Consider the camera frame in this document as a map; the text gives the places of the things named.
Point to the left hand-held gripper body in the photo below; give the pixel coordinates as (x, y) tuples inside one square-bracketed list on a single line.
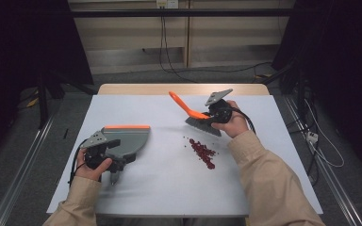
[(99, 139)]

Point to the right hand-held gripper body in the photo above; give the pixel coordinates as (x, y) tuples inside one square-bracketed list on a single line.
[(221, 111)]

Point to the grey dustpan with orange edge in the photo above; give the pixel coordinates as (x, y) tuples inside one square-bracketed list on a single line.
[(132, 141)]

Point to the orange brush with grey bristles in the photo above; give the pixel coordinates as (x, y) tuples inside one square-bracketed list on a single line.
[(185, 108)]

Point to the heap of red kidney beans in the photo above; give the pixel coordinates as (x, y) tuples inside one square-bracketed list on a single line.
[(204, 153)]

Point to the person's right hand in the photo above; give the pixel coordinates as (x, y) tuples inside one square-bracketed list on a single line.
[(235, 125)]

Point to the person's left hand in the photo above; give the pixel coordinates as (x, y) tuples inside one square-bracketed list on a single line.
[(91, 172)]

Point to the small black stick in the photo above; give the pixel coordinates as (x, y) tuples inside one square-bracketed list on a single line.
[(65, 133)]

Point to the black metal stand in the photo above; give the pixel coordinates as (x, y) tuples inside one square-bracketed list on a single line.
[(301, 97)]

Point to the white power adapter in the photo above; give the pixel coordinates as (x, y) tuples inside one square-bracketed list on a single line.
[(311, 137)]

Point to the black horizontal bar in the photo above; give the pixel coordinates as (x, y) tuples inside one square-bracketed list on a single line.
[(182, 12)]

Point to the black curtain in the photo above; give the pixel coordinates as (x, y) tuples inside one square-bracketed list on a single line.
[(342, 47), (19, 47)]

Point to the aluminium floor rail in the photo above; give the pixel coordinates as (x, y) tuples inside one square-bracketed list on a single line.
[(22, 175), (333, 182)]

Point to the white wall socket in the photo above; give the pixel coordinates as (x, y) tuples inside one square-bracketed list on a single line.
[(168, 3)]

